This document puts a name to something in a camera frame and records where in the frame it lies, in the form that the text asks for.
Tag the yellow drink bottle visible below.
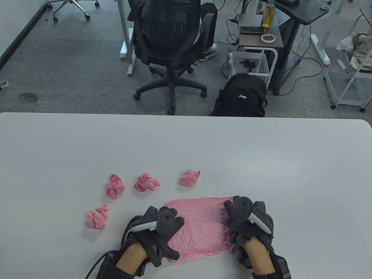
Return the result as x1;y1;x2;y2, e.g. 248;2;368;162
261;0;276;29

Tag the person's left hand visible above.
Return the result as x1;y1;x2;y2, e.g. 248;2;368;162
121;205;185;261

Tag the pink crinkled paper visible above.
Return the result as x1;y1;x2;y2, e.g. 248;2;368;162
164;196;234;263
87;204;110;230
135;173;162;192
179;170;201;188
107;174;126;200

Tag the beige cloth bundle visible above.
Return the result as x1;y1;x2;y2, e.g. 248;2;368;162
350;33;372;71

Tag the white wheeled rack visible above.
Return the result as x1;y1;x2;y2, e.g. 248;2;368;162
324;7;372;112

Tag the black phone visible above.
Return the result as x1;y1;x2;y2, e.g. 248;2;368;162
240;26;266;35

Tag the black mesh office chair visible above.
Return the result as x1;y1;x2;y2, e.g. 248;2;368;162
127;0;218;115

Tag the white plastic bag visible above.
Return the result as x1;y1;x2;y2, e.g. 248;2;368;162
337;35;356;51

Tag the swivel chair with chrome base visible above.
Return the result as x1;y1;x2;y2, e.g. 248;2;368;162
45;0;100;22

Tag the person's right forearm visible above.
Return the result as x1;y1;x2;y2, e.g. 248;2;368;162
241;236;278;279

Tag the black glove cable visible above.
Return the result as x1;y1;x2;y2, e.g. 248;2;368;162
85;216;140;279

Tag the white desk foot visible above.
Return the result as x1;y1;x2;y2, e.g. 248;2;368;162
310;33;331;66

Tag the white desk leg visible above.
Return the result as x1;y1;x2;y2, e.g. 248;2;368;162
116;0;137;75

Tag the black floor cable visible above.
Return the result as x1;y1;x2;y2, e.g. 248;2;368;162
273;25;323;96

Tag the black plug cable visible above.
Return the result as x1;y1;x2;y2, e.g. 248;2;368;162
226;17;241;45

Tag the black standing desk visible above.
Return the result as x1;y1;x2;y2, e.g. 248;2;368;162
266;0;330;96

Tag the person's right hand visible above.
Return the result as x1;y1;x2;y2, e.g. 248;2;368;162
223;197;274;242

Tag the black backpack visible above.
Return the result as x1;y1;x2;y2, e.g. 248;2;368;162
210;73;268;117

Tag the grey side table white frame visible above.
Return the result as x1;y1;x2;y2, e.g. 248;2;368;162
230;13;284;87

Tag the black white handheld controller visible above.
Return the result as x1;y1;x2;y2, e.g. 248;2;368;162
129;210;178;237
231;196;272;234

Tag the small black gadget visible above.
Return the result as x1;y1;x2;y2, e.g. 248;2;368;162
239;59;257;73

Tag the person's left forearm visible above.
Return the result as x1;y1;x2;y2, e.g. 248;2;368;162
115;241;149;279

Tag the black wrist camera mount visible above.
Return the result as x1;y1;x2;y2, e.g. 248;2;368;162
231;232;252;269
135;244;163;278

